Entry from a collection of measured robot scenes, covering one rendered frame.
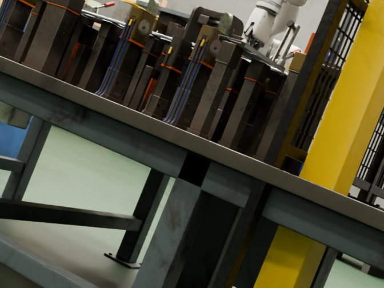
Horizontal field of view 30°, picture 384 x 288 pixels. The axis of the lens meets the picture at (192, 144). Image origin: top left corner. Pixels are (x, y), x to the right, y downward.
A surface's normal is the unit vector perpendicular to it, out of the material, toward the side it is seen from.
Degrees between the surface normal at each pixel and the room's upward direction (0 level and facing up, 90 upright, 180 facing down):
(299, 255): 90
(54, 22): 90
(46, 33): 90
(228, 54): 90
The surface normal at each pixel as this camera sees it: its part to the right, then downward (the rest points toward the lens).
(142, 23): 0.76, 0.32
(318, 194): -0.41, -0.15
